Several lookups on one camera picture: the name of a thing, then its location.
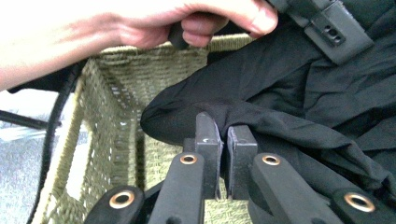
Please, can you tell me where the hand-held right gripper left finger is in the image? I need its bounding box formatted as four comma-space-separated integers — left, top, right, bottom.
183, 111, 224, 200

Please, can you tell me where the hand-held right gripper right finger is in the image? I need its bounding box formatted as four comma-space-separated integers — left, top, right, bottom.
226, 124, 259, 201

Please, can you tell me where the black garment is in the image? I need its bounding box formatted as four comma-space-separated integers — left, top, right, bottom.
139, 0, 396, 217

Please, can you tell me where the green woven basket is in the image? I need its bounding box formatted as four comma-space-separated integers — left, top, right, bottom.
31, 32, 260, 224

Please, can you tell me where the thin black metal stand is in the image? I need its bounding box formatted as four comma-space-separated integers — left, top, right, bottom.
0, 110, 63, 131

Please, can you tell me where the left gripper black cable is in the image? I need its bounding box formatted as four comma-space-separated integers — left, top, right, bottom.
26, 63, 80, 224

